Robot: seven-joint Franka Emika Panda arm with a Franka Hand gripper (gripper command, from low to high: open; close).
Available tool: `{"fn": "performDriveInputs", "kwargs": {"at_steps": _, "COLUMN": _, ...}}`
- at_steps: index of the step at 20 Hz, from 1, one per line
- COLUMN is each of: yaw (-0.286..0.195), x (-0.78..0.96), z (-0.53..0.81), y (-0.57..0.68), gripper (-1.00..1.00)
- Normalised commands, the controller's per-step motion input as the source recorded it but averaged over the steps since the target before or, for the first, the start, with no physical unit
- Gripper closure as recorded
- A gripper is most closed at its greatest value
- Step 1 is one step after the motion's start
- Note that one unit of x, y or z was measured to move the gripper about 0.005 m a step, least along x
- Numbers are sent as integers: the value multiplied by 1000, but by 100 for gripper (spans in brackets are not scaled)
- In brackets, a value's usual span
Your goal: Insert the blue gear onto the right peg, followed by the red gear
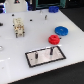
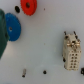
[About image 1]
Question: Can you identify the red gear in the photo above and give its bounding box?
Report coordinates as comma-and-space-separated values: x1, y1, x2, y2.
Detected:
48, 35, 60, 45

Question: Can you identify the blue gear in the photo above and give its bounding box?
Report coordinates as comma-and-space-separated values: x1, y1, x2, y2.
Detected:
55, 26, 68, 36

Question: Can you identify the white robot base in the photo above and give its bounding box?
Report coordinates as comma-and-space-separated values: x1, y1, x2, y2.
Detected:
5, 0, 27, 13

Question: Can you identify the right metal peg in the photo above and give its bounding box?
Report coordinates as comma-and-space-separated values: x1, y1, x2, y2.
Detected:
49, 46, 54, 56

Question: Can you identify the beige connector block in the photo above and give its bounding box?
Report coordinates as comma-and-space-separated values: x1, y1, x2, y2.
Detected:
13, 18, 25, 37

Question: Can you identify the small blue object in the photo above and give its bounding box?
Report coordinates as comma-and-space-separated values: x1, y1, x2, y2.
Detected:
49, 6, 59, 13

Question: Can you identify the black framed peg base plate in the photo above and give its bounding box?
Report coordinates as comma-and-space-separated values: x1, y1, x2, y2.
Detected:
26, 46, 66, 67

